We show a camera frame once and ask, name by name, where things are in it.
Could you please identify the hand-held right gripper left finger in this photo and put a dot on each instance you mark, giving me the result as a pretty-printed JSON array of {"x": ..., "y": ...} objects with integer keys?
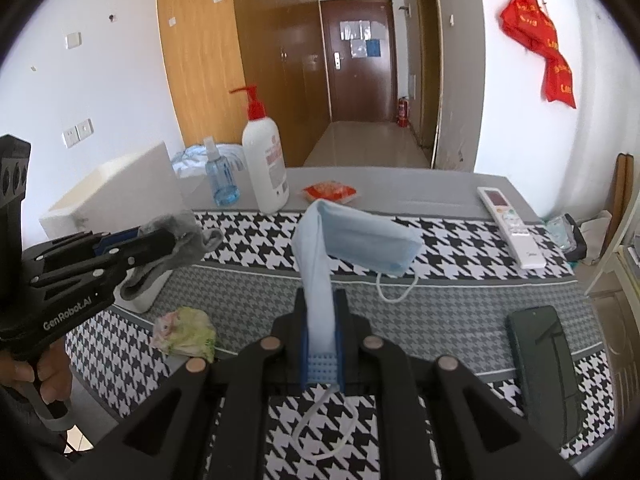
[{"x": 302, "y": 360}]

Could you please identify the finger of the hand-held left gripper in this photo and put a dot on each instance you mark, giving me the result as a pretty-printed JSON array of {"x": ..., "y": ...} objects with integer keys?
[
  {"x": 140, "y": 252},
  {"x": 120, "y": 240}
]

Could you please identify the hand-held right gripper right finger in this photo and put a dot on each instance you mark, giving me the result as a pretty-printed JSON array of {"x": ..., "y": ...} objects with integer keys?
[{"x": 341, "y": 360}]

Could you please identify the grey sock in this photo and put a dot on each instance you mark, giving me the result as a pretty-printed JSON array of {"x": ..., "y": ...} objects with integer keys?
[{"x": 192, "y": 240}]

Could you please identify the white foam box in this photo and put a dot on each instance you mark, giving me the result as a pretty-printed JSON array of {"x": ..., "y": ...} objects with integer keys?
[{"x": 115, "y": 185}]

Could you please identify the blue face mask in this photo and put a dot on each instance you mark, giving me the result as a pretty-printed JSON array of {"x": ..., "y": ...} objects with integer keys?
[{"x": 350, "y": 240}]

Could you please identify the person's left hand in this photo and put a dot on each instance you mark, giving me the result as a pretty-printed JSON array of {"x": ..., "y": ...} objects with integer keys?
[{"x": 57, "y": 380}]

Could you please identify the light blue cloth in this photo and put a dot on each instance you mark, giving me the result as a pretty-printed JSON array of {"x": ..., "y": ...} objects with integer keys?
[{"x": 186, "y": 160}]

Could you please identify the blue spray bottle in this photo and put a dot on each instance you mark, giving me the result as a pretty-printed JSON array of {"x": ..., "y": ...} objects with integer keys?
[{"x": 222, "y": 185}]

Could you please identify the houndstooth table mat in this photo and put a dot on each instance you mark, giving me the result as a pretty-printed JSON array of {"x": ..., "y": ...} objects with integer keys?
[{"x": 450, "y": 320}]

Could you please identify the white pump bottle red cap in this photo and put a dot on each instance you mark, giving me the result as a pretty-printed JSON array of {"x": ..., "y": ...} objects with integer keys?
[{"x": 265, "y": 170}]

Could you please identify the red snack packet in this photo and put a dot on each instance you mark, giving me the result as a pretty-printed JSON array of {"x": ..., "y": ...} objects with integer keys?
[{"x": 327, "y": 191}]

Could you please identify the wooden wardrobe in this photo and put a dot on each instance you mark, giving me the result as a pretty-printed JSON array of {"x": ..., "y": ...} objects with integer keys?
[{"x": 200, "y": 60}]

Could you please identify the black smartphone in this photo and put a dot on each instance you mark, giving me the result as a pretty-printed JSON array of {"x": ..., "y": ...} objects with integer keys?
[{"x": 542, "y": 370}]

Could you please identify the white remote control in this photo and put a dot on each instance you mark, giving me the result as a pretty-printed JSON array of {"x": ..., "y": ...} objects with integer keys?
[{"x": 510, "y": 225}]

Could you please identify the red fire extinguisher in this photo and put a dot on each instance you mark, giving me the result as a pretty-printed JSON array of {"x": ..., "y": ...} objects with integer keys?
[{"x": 403, "y": 112}]

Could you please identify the black pouch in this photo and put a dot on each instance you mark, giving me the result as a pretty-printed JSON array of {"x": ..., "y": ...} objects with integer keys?
[{"x": 570, "y": 240}]

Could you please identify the dark brown door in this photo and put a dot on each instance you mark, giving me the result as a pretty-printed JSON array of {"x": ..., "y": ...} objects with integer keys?
[{"x": 360, "y": 90}]

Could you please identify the white metal bunk bed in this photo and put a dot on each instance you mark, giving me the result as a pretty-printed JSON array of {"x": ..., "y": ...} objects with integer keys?
[{"x": 607, "y": 280}]

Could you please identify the white plastic bag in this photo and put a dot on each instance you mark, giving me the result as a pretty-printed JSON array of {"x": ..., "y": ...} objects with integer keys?
[{"x": 597, "y": 232}]

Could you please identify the blue door notice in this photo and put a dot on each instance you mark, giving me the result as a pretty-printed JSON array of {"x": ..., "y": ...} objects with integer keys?
[{"x": 373, "y": 48}]

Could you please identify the wooden side door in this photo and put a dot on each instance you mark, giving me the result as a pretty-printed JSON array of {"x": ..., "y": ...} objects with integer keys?
[{"x": 429, "y": 60}]

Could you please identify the white door notice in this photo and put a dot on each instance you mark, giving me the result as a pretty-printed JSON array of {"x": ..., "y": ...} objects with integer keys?
[{"x": 360, "y": 29}]

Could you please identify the wooden board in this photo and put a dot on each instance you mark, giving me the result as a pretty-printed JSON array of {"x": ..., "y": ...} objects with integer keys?
[{"x": 622, "y": 200}]

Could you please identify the red printed bag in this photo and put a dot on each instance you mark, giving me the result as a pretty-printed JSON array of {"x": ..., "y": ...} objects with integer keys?
[
  {"x": 560, "y": 80},
  {"x": 530, "y": 20}
]

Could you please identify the white wall socket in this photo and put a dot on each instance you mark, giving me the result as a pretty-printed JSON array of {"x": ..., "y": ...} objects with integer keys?
[
  {"x": 85, "y": 127},
  {"x": 70, "y": 137}
]

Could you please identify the white wall switch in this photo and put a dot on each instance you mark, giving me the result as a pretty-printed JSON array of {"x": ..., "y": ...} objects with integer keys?
[{"x": 73, "y": 40}]

